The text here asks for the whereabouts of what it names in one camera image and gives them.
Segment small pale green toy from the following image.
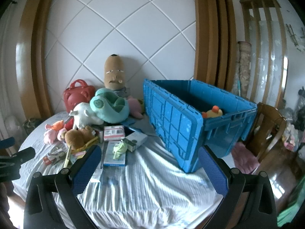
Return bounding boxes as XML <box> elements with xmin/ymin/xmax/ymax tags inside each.
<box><xmin>113</xmin><ymin>141</ymin><xmax>128</xmax><ymax>161</ymax></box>

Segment red and white box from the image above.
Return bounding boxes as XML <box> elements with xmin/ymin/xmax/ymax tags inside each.
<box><xmin>103</xmin><ymin>125</ymin><xmax>125</xmax><ymax>141</ymax></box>

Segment blue plastic crate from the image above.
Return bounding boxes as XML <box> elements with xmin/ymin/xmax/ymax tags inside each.
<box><xmin>142</xmin><ymin>78</ymin><xmax>258</xmax><ymax>173</ymax></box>

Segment white carton box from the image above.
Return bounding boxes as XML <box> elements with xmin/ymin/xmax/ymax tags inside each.
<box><xmin>123</xmin><ymin>132</ymin><xmax>148</xmax><ymax>152</ymax></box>

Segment teal plush toy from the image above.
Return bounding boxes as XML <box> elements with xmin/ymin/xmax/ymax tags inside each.
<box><xmin>90</xmin><ymin>88</ymin><xmax>130</xmax><ymax>125</ymax></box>

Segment wall coat hanger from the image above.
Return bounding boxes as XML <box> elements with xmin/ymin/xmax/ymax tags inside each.
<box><xmin>285</xmin><ymin>23</ymin><xmax>301</xmax><ymax>51</ymax></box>

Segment yellow duck plush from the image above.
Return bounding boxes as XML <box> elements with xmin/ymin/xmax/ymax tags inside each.
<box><xmin>202</xmin><ymin>105</ymin><xmax>224</xmax><ymax>118</ymax></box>

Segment red bear handbag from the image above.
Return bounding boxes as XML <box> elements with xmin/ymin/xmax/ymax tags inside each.
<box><xmin>63</xmin><ymin>79</ymin><xmax>96</xmax><ymax>113</ymax></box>

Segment wide wooden frame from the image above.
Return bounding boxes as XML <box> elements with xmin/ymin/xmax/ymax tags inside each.
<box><xmin>193</xmin><ymin>0</ymin><xmax>238</xmax><ymax>92</ymax></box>

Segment brown teddy bear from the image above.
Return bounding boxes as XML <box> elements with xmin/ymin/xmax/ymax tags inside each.
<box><xmin>64</xmin><ymin>125</ymin><xmax>96</xmax><ymax>151</ymax></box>

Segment wooden chair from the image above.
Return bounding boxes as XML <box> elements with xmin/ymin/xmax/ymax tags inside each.
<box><xmin>245</xmin><ymin>102</ymin><xmax>287</xmax><ymax>164</ymax></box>

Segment white curtain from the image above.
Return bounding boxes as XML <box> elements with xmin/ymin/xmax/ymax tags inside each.
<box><xmin>0</xmin><ymin>2</ymin><xmax>32</xmax><ymax>148</ymax></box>

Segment flat box with blue edge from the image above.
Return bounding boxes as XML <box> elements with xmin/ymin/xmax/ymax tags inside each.
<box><xmin>104</xmin><ymin>141</ymin><xmax>127</xmax><ymax>167</ymax></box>

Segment pink pig plush orange dress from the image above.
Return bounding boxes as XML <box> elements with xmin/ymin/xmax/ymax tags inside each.
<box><xmin>43</xmin><ymin>120</ymin><xmax>65</xmax><ymax>144</ymax></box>

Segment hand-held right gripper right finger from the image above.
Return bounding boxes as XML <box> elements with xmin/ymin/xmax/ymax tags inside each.
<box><xmin>198</xmin><ymin>146</ymin><xmax>278</xmax><ymax>229</ymax></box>

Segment red and white snack packets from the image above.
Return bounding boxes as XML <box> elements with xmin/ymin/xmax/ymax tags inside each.
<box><xmin>43</xmin><ymin>147</ymin><xmax>65</xmax><ymax>166</ymax></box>

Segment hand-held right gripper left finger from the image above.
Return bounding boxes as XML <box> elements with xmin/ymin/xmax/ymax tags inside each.
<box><xmin>23</xmin><ymin>145</ymin><xmax>102</xmax><ymax>229</ymax></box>

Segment wooden slatted screen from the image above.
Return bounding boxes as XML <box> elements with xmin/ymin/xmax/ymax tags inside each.
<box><xmin>239</xmin><ymin>0</ymin><xmax>289</xmax><ymax>108</ymax></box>

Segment yellow packet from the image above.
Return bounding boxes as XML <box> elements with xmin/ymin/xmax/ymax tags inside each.
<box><xmin>64</xmin><ymin>136</ymin><xmax>100</xmax><ymax>168</ymax></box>

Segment pink seat cushion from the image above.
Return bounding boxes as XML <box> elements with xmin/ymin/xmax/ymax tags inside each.
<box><xmin>231</xmin><ymin>142</ymin><xmax>260</xmax><ymax>174</ymax></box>

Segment rolled patterned mat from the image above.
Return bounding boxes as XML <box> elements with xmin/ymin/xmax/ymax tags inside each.
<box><xmin>235</xmin><ymin>41</ymin><xmax>252</xmax><ymax>96</ymax></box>

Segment brown plush with striped shirt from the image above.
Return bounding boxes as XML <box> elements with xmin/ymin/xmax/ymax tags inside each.
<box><xmin>104</xmin><ymin>54</ymin><xmax>131</xmax><ymax>98</ymax></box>

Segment pink pig plush red dress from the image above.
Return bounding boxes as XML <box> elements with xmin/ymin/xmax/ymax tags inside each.
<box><xmin>57</xmin><ymin>118</ymin><xmax>74</xmax><ymax>142</ymax></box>

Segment striped bed sheet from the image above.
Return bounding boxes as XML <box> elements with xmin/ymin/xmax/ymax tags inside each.
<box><xmin>12</xmin><ymin>111</ymin><xmax>235</xmax><ymax>229</ymax></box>

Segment pink plush toy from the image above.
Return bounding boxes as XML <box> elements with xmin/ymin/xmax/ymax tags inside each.
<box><xmin>127</xmin><ymin>96</ymin><xmax>145</xmax><ymax>120</ymax></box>

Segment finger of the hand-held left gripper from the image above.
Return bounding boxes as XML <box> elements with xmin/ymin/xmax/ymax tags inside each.
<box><xmin>0</xmin><ymin>137</ymin><xmax>15</xmax><ymax>149</ymax></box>
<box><xmin>11</xmin><ymin>147</ymin><xmax>36</xmax><ymax>163</ymax></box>

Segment narrow wooden frame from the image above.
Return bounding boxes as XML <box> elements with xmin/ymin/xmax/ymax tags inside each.
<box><xmin>19</xmin><ymin>0</ymin><xmax>60</xmax><ymax>118</ymax></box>

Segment white plush cat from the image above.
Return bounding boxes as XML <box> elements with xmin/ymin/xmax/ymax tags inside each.
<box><xmin>69</xmin><ymin>102</ymin><xmax>104</xmax><ymax>130</ymax></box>

